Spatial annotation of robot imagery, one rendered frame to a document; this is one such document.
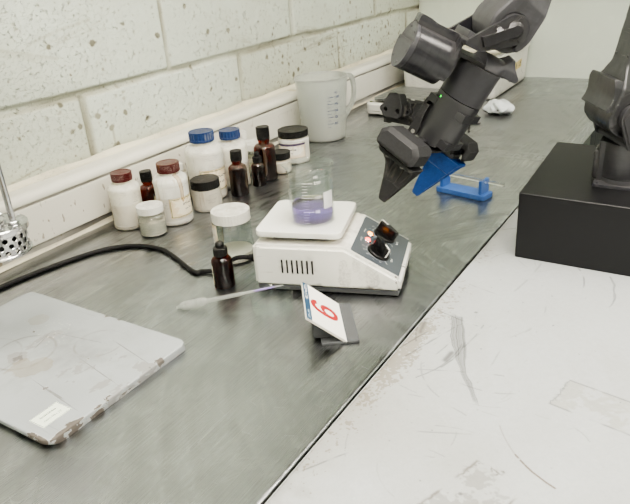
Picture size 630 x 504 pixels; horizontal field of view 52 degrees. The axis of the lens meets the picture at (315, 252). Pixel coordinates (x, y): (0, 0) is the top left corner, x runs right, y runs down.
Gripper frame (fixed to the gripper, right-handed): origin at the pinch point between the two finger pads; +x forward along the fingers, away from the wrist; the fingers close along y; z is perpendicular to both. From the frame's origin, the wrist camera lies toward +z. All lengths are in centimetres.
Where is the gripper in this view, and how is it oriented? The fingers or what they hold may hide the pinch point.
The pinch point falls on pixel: (411, 176)
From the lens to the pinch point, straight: 88.9
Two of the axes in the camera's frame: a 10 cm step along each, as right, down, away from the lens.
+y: -6.0, 1.6, -7.9
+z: -6.7, -6.3, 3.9
